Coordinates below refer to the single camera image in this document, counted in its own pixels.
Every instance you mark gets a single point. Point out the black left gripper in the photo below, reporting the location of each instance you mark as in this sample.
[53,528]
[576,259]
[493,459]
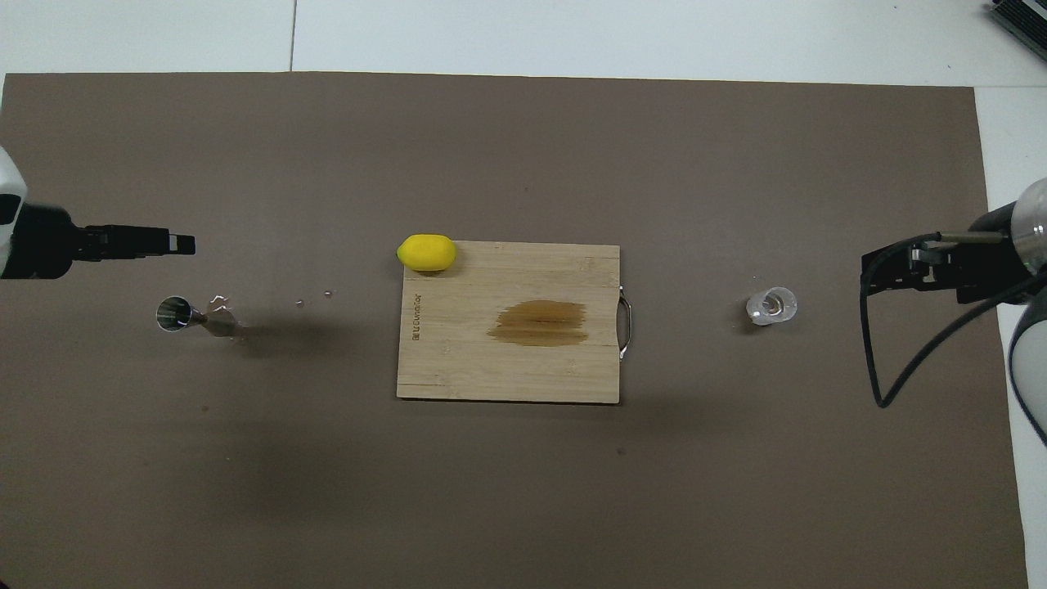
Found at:
[45,241]

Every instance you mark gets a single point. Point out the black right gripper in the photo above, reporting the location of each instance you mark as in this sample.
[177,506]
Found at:
[981,270]

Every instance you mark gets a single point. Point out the metal jigger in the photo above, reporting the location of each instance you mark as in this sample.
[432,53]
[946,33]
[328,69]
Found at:
[172,314]

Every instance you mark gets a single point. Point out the clear glass cup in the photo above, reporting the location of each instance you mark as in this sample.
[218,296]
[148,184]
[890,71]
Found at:
[771,306]

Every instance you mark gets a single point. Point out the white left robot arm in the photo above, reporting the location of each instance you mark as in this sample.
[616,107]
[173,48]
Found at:
[8,176]

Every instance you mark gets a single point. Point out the yellow lemon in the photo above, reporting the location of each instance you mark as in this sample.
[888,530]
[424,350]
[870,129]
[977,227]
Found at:
[426,253]

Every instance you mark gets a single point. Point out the grey striped device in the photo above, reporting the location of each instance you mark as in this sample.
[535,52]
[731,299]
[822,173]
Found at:
[1026,20]

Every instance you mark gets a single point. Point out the wooden cutting board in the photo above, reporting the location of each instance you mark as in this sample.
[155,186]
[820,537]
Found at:
[458,360]

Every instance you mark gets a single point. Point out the brown table mat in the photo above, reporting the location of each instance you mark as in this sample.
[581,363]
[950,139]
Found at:
[523,491]

